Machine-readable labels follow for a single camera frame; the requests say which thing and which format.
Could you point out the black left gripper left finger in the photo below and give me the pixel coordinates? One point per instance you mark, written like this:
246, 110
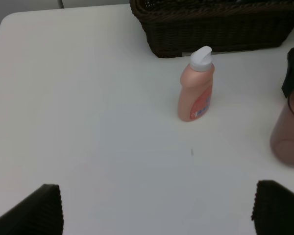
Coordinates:
40, 213

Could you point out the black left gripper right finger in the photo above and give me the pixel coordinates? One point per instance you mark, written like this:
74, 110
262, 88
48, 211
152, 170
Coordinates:
273, 209

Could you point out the translucent purple plastic cup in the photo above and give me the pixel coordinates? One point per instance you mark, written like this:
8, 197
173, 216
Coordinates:
282, 138

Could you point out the pink bottle white cap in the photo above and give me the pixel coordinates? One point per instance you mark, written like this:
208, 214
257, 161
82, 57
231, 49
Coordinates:
197, 82

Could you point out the dark brown wicker basket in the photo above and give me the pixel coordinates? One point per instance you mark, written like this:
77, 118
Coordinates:
174, 27

